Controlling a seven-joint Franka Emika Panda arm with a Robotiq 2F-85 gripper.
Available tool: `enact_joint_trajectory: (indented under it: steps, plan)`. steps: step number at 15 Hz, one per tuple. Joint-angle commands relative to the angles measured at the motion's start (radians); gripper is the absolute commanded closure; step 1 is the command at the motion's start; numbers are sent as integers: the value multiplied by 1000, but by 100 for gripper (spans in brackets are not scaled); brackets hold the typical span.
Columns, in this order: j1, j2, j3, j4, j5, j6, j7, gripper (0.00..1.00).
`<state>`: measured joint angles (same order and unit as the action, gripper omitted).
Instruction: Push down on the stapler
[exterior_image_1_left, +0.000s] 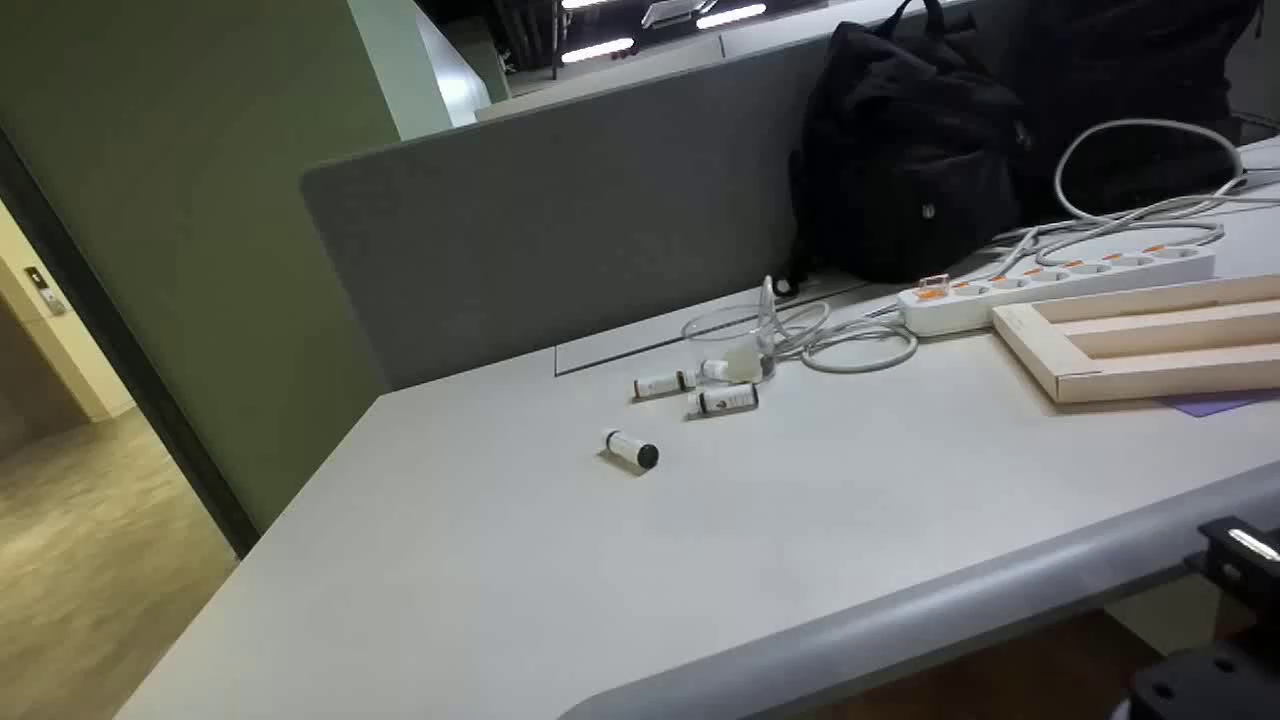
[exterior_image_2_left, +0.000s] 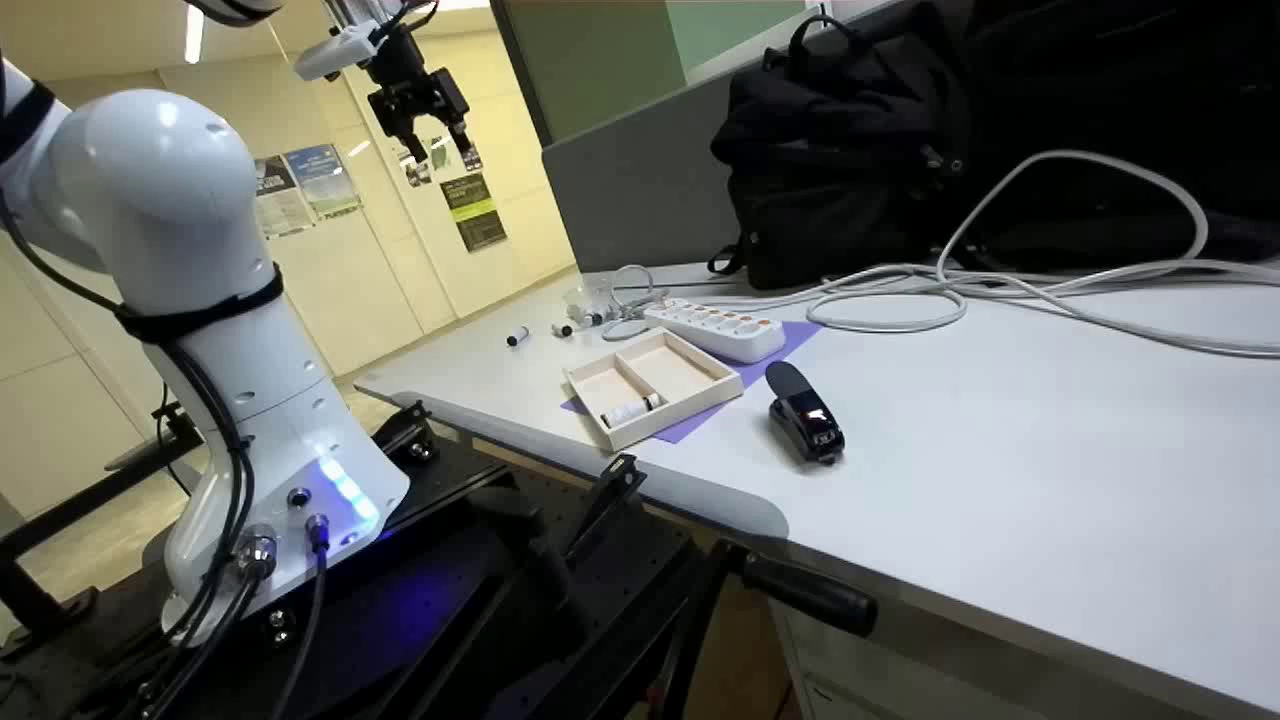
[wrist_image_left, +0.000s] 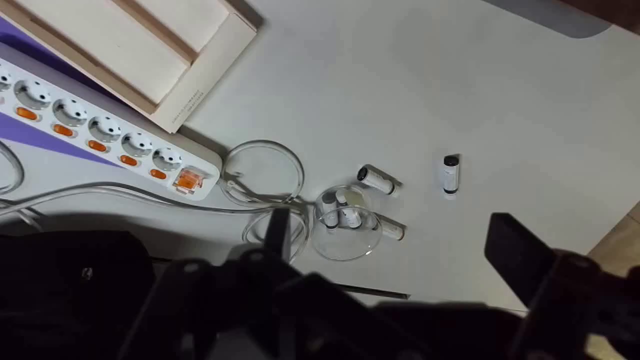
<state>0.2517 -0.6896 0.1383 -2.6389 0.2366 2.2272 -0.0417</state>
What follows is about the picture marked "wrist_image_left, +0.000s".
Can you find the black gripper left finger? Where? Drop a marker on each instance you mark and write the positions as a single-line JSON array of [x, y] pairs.
[[277, 238]]

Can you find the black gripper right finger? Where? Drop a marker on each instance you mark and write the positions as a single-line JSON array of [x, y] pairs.
[[516, 254]]

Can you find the clear glass dish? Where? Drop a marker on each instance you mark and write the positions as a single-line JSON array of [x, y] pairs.
[[345, 244]]

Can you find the small white vials in dish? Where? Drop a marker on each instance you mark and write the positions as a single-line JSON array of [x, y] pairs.
[[337, 212]]

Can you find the white cylinder black cap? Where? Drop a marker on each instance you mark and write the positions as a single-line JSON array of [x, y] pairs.
[[450, 172]]

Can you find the white cylinder lower right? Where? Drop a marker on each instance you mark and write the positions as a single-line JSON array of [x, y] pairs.
[[391, 228]]

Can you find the white cylinder upper left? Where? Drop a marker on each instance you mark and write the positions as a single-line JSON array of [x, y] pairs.
[[379, 180]]

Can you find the white power strip orange switches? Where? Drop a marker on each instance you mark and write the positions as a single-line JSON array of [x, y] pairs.
[[56, 104]]

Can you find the light wooden tray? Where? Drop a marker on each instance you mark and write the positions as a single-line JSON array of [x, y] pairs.
[[158, 57]]

